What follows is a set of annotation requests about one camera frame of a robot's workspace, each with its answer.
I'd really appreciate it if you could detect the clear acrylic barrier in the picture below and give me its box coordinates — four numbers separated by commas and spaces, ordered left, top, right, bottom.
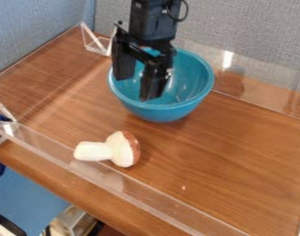
9, 123, 247, 236
182, 40, 300, 119

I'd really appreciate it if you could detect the clear acrylic corner bracket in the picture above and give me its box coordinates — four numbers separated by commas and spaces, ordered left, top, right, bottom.
80, 22, 116, 56

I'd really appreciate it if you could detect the clear acrylic front barrier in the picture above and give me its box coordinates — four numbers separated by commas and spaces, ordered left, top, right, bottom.
9, 123, 247, 236

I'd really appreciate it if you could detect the grey metal object below table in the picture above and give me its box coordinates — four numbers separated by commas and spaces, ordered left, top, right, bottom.
39, 206, 96, 236

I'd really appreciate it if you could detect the clear acrylic back barrier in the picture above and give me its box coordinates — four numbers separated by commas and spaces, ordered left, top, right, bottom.
182, 40, 300, 119

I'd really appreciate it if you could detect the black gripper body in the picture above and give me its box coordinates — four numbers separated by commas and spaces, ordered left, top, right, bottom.
112, 0, 182, 65

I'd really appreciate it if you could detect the blue bowl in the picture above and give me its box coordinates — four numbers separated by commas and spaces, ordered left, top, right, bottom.
107, 48, 214, 123

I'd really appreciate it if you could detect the black object bottom left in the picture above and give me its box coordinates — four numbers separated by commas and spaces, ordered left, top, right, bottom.
0, 215, 26, 236

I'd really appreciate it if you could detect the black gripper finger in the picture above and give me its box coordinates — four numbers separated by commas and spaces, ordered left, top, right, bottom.
111, 41, 135, 80
139, 58, 172, 101

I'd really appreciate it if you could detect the white brown toy mushroom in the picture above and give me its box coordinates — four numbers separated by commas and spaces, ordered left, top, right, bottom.
72, 131, 140, 168

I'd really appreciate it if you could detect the clear acrylic left bracket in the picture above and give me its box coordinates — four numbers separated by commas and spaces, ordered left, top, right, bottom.
0, 102, 17, 145

